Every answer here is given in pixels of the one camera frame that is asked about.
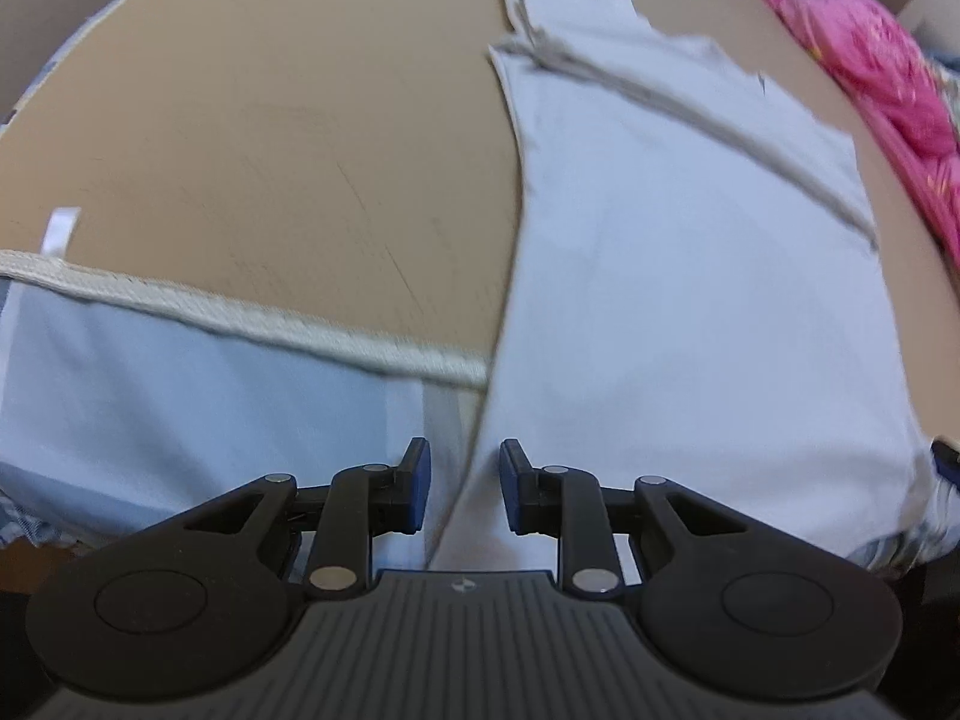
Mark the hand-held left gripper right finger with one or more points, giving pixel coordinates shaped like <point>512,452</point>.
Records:
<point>514,496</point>

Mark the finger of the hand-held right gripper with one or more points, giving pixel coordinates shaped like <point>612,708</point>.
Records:
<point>947,459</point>

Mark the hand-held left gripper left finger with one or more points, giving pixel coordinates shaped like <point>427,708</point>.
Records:
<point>418,485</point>

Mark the blue patterned bed sheet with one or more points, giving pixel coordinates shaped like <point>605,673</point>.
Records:
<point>900,540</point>

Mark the pink floral quilt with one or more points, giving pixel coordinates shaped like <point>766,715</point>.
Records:
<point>885,67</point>

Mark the white mattress tag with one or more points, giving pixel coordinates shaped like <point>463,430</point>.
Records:
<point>60,232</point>

